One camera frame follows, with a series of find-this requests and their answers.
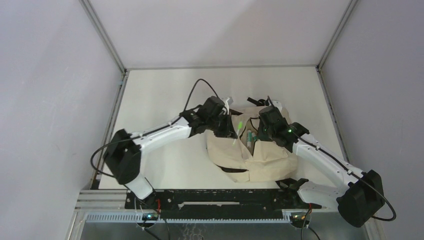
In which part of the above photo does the green white glue stick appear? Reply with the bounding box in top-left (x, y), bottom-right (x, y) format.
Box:
top-left (251, 132), bottom-right (258, 142)

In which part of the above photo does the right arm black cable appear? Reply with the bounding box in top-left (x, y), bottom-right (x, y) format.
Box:
top-left (264, 95), bottom-right (398, 222)

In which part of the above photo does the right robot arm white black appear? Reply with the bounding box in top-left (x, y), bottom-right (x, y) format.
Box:
top-left (258, 104), bottom-right (386, 228)

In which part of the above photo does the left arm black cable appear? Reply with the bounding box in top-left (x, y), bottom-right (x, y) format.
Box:
top-left (90, 78), bottom-right (221, 180)

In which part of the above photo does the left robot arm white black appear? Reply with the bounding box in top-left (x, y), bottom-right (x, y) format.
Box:
top-left (103, 95), bottom-right (238, 209)

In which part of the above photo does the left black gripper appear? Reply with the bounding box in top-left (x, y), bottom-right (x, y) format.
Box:
top-left (207, 111), bottom-right (238, 140)

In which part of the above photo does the beige canvas backpack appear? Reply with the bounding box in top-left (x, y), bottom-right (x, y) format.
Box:
top-left (206, 99), bottom-right (298, 183)

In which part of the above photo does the green pen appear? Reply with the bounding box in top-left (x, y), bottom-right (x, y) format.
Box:
top-left (232, 121), bottom-right (243, 146)

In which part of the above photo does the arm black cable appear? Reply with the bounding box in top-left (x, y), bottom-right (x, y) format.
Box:
top-left (90, 78), bottom-right (221, 180)
top-left (264, 95), bottom-right (398, 222)

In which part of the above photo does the black mounting base rail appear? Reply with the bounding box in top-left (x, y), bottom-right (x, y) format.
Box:
top-left (124, 188), bottom-right (321, 219)

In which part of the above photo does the white slotted cable duct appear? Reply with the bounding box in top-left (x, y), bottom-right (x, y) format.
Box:
top-left (84, 212), bottom-right (292, 224)

